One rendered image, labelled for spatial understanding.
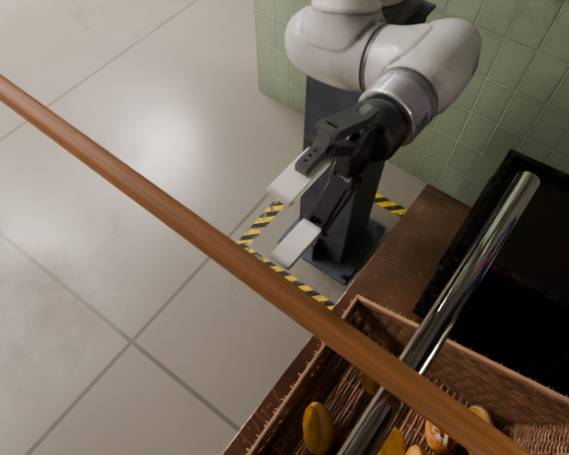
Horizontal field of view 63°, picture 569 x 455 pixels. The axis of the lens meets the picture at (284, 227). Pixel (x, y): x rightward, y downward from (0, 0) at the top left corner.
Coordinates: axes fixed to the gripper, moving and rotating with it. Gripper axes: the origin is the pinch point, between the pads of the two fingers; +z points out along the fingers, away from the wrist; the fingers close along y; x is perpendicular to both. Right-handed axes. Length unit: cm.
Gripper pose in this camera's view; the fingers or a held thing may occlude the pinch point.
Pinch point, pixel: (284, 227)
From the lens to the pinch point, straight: 51.3
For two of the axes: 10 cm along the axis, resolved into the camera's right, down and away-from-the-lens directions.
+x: -7.8, -5.3, 3.3
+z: -6.2, 6.7, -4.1
